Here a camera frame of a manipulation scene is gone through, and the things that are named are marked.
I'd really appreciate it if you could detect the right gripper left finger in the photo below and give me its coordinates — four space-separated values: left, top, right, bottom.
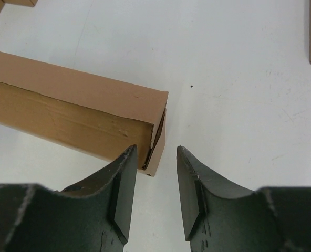
0 145 138 251

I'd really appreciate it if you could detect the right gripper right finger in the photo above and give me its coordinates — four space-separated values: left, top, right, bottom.
177 146 311 251

